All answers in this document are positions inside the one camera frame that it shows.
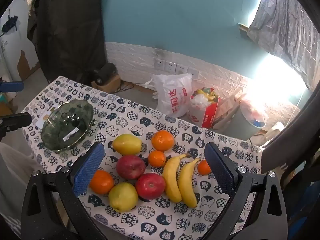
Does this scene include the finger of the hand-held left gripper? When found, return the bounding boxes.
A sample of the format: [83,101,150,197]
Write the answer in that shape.
[0,81,25,93]
[0,113,32,140]

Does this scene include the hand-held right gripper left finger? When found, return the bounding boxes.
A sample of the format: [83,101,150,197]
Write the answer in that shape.
[21,141,105,240]

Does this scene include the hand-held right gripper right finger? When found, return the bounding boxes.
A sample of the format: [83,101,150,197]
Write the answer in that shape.
[200,142,288,240]

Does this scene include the small orange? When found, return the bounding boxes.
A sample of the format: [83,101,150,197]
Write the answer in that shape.
[148,150,166,167]
[197,159,212,176]

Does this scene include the large orange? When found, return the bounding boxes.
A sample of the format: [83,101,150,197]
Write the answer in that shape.
[151,130,175,152]
[89,170,115,195]

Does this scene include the yellow banana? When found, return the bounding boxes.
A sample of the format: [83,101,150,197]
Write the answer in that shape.
[162,153,192,203]
[178,158,202,208]

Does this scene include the red apple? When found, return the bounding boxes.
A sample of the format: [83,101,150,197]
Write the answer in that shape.
[116,155,146,180]
[135,173,166,200]

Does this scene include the yellow pear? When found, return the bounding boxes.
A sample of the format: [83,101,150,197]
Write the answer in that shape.
[108,182,139,212]
[112,134,142,155]

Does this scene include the green glass bowl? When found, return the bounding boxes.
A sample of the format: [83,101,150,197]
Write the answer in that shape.
[41,99,93,153]

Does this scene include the white peeling door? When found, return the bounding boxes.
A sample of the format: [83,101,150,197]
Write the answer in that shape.
[0,0,42,80]

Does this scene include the grey bin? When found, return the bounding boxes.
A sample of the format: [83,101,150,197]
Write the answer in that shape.
[232,97,267,140]

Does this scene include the red cardboard box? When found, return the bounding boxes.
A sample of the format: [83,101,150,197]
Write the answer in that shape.
[189,87,222,129]

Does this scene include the wooden boards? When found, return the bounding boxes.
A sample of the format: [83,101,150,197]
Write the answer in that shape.
[212,89,247,130]

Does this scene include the black umbrella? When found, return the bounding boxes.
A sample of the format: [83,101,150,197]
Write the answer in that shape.
[1,16,18,32]

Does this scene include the cat print tablecloth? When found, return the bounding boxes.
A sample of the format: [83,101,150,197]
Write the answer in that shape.
[21,76,262,240]

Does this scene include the dark curtain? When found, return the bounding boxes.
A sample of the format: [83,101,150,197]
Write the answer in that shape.
[27,0,105,84]

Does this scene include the white plastic bag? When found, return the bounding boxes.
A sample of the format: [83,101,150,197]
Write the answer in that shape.
[144,74,193,118]

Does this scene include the black speaker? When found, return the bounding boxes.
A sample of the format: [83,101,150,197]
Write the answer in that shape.
[94,62,117,85]

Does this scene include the grey foil cloth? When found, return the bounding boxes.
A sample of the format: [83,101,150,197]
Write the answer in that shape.
[247,0,320,90]

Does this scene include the black cable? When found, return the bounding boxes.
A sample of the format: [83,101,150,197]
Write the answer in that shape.
[116,81,135,93]

